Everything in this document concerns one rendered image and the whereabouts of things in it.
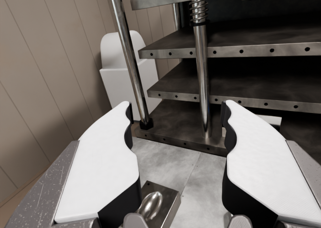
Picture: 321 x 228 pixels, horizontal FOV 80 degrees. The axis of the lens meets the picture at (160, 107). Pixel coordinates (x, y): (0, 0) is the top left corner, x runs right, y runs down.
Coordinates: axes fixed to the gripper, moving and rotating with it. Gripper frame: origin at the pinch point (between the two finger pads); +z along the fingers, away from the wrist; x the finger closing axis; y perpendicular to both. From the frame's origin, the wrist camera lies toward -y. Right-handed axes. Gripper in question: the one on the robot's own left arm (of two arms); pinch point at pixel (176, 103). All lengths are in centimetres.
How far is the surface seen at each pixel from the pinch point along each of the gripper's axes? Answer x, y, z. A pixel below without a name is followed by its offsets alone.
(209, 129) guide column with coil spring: 22, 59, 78
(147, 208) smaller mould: -9, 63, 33
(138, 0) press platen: -16, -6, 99
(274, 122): 49, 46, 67
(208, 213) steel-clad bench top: 14, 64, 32
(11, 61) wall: -158, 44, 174
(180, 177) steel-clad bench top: 4, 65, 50
